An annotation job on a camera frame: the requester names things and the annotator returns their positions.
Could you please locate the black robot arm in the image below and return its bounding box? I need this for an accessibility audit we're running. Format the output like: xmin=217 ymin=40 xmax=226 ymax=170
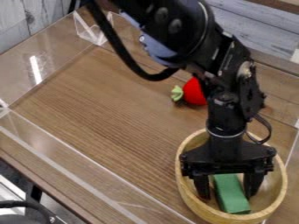
xmin=88 ymin=0 xmax=277 ymax=199

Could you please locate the clear acrylic wall panel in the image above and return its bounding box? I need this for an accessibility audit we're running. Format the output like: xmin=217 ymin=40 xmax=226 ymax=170
xmin=0 ymin=101 xmax=195 ymax=224

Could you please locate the black cable at table corner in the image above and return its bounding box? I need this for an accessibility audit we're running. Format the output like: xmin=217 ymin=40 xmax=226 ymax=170
xmin=0 ymin=199 xmax=54 ymax=224

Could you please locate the red plush strawberry toy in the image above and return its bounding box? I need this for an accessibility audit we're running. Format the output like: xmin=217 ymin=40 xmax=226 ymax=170
xmin=171 ymin=77 xmax=207 ymax=106

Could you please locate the green rectangular block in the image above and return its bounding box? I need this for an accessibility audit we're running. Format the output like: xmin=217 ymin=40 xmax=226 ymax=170
xmin=214 ymin=174 xmax=251 ymax=214

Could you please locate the brown wooden bowl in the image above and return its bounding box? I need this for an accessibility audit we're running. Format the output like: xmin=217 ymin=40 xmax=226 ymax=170
xmin=175 ymin=129 xmax=287 ymax=224

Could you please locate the clear acrylic corner bracket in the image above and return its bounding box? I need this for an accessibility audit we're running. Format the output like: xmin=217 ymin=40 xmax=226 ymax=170
xmin=72 ymin=11 xmax=108 ymax=46

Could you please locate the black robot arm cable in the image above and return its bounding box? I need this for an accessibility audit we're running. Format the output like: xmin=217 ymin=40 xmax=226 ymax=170
xmin=87 ymin=0 xmax=185 ymax=82

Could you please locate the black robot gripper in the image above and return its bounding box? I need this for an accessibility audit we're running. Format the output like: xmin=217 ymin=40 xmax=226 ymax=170
xmin=179 ymin=131 xmax=277 ymax=200

